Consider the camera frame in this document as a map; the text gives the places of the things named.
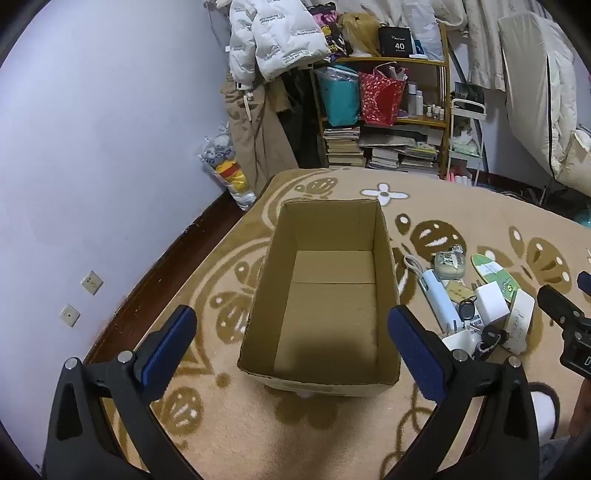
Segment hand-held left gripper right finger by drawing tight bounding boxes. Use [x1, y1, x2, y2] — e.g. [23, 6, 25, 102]
[383, 305, 541, 480]

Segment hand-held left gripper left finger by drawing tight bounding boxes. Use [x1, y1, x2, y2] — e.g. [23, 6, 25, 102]
[42, 305, 206, 480]

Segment white printed box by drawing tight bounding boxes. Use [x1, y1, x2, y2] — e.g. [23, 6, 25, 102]
[501, 290, 535, 355]

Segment white plug charger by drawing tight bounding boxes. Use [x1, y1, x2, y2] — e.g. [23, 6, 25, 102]
[441, 330, 483, 361]

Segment white power bank with strap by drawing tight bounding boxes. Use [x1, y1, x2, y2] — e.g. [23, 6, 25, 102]
[404, 255, 462, 333]

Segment white cube adapter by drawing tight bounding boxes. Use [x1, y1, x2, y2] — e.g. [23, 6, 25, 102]
[473, 282, 511, 324]

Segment green oval board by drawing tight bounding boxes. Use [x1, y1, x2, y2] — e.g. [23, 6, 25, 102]
[471, 253, 525, 308]

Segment black car key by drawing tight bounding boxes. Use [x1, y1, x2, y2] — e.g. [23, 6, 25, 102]
[473, 323, 506, 361]

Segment tan rectangular tag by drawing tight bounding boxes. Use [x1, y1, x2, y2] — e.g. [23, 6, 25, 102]
[444, 281, 476, 303]

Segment brown cardboard box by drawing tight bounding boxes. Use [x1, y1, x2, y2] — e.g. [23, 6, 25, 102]
[238, 198, 402, 398]

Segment cartoon card holder keychain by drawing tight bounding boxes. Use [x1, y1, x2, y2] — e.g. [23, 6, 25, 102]
[433, 247, 467, 281]

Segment person's right forearm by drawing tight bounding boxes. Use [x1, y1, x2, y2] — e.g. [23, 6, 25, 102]
[569, 394, 591, 439]

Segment white slipper with brown trim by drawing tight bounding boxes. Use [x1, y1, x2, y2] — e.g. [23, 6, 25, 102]
[529, 382, 563, 441]

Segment beige patterned blanket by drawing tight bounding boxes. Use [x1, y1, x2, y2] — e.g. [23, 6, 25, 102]
[83, 167, 591, 480]

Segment person's grey trouser leg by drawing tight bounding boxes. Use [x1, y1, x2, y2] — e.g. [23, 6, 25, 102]
[538, 436, 587, 480]

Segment pile of flat books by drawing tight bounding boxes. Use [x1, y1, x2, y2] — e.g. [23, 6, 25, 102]
[367, 144, 441, 177]

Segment clear bag of plush toys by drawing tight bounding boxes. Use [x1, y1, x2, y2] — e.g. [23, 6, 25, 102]
[198, 134, 257, 210]

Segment white folded duvet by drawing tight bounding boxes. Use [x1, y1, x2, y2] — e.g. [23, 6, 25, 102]
[498, 11, 591, 195]

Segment white metal cart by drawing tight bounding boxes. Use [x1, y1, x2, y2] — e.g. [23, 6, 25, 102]
[447, 97, 488, 185]

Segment flat cardboard sheets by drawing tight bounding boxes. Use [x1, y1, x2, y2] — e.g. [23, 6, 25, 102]
[360, 126, 444, 148]

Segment stack of old books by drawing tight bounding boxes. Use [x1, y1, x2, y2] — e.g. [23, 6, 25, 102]
[323, 126, 365, 168]

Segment beige trousers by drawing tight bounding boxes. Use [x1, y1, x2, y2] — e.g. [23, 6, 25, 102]
[221, 74, 301, 195]

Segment red patterned gift bag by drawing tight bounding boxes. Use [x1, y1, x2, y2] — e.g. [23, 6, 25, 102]
[359, 65, 409, 127]

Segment black hanging garment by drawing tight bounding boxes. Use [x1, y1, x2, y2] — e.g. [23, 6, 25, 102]
[277, 67, 324, 169]

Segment teal bag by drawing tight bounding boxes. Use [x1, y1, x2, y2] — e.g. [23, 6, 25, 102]
[318, 65, 361, 127]

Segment white hanging cloth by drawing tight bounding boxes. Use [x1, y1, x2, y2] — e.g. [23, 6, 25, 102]
[369, 0, 509, 90]

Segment white plastic bag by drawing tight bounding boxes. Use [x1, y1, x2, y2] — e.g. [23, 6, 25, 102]
[412, 18, 446, 61]

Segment wooden shelf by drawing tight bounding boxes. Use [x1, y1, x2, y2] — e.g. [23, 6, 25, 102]
[311, 23, 451, 178]

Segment black box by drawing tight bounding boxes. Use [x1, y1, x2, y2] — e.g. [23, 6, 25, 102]
[379, 25, 413, 58]

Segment blond wig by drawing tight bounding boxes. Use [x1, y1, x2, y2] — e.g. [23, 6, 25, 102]
[339, 13, 383, 57]

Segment white puffer jacket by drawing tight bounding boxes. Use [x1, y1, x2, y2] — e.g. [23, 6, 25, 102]
[228, 0, 331, 86]

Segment black printed cloth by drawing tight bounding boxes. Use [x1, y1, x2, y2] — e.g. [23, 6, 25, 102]
[307, 2, 347, 58]

